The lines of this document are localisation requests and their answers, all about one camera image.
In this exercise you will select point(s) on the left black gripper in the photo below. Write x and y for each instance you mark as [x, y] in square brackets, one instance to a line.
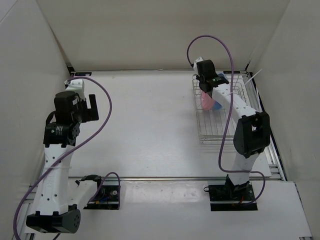
[90, 114]

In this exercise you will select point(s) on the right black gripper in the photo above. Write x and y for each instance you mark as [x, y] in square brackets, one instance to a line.
[198, 78]

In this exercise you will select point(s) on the pink plate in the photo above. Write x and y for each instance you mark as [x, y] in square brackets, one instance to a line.
[207, 102]

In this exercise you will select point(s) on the blue plate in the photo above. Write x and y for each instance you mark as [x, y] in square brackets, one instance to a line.
[217, 105]

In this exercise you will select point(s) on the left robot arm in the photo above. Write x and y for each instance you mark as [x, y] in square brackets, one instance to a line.
[57, 212]

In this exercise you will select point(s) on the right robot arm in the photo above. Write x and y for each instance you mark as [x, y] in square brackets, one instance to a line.
[253, 132]

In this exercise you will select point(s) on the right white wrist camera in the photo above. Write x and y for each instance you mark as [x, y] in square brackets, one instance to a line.
[194, 64]

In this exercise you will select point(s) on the wire dish rack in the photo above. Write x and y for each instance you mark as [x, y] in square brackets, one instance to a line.
[211, 123]

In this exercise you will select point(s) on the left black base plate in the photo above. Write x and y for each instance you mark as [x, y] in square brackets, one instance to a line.
[107, 199]

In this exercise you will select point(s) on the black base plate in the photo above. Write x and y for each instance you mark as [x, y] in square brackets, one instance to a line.
[221, 199]
[107, 199]

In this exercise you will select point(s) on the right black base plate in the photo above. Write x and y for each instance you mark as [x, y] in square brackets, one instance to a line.
[221, 199]

